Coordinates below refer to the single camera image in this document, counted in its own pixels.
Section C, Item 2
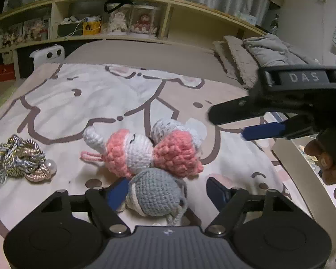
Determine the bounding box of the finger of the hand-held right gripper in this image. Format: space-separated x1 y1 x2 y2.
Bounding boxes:
208 97 262 126
241 114 320 141

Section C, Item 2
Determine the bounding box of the white charger with cable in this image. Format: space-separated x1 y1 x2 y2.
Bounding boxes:
60 16 88 35

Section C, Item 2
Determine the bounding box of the grey fluffy pillow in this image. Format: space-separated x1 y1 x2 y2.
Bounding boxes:
212 41 236 79
223 35 267 89

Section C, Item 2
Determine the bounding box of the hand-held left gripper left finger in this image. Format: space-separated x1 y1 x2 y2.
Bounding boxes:
38 177 131 236

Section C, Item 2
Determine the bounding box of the knotted rope tassel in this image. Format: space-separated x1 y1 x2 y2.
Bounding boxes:
0 134 57 189

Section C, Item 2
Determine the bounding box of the person's right hand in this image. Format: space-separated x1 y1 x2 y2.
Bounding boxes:
305 129 336 202

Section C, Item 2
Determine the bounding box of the bed with taupe sheet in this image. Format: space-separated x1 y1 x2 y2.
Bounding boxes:
63 40 250 90

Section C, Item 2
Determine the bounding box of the printed cartoon blanket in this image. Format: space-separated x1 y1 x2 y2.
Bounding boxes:
0 63 336 269

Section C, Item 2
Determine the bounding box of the green glass bottle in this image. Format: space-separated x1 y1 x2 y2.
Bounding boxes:
270 13 280 34

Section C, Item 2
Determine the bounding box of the white cardboard box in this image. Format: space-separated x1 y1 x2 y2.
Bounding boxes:
270 138 336 230

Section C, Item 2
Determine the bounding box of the small yellow bag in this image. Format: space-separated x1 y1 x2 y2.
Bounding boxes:
82 21 101 36

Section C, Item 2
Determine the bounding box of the display case with white doll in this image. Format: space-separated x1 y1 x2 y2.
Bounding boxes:
108 4 133 35

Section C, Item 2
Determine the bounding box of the pink white crochet doll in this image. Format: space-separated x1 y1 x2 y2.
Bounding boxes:
81 127 155 178

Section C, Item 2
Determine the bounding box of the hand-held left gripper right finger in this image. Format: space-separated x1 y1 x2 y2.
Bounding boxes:
204 177 297 235

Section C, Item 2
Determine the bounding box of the display case with red doll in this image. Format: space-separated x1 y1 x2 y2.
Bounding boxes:
130 5 161 37

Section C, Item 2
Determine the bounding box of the white heater with two holes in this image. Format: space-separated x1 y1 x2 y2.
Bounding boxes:
29 45 65 68

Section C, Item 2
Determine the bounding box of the pale green tissue box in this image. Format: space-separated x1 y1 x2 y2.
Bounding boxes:
237 12 257 26

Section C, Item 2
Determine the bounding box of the dark green box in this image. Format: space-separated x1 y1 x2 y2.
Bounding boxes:
57 24 83 37

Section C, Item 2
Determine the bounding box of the row of illustrated picture cards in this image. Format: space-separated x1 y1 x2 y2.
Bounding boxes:
0 20 50 54

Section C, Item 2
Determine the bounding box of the grey duvet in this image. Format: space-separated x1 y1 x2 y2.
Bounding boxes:
242 33 325 68

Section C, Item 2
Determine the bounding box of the wooden headboard shelf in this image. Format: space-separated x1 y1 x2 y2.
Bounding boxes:
0 0 267 79

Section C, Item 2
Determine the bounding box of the pink crochet heart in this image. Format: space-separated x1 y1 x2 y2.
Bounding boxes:
153 131 204 178

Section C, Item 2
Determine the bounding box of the red box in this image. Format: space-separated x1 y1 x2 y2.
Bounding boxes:
0 64 16 82

